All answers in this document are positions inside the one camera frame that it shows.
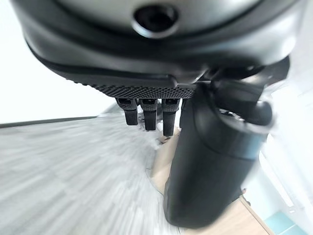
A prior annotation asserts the light wooden desk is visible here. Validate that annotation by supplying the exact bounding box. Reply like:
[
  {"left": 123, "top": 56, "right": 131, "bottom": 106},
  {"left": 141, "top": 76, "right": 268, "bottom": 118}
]
[{"left": 149, "top": 127, "right": 277, "bottom": 235}]

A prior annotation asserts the dark wall baseboard strip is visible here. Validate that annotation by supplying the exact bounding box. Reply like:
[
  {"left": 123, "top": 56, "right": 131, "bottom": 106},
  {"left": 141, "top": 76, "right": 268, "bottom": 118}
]
[{"left": 0, "top": 116, "right": 99, "bottom": 129}]

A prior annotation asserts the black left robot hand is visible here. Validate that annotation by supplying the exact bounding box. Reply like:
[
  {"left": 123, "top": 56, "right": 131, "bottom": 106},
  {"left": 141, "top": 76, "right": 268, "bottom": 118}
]
[{"left": 15, "top": 0, "right": 298, "bottom": 226}]

